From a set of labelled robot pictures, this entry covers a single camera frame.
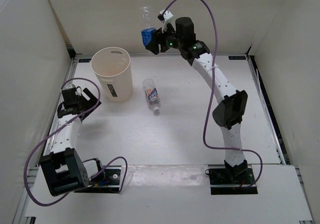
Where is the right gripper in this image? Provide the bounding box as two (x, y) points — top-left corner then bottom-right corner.
(145, 23), (184, 56)

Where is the clear bottle orange blue label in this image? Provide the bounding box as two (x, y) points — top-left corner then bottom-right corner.
(142, 79), (160, 115)

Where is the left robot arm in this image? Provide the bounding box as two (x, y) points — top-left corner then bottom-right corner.
(39, 84), (105, 196)

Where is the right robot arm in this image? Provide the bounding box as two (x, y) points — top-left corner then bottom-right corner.
(146, 15), (248, 184)

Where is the white plastic bin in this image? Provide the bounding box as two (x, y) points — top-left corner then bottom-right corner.
(90, 47), (133, 102)

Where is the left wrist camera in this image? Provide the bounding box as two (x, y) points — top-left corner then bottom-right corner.
(61, 84), (81, 101)

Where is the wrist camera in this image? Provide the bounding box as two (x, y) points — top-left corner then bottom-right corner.
(157, 10), (174, 33)
(61, 84), (81, 101)

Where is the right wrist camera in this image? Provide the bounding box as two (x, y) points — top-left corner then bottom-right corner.
(157, 10), (174, 33)

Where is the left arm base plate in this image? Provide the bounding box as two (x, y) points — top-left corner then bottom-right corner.
(75, 166), (122, 194)

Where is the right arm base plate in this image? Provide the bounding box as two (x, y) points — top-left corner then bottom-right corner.
(205, 168), (258, 195)

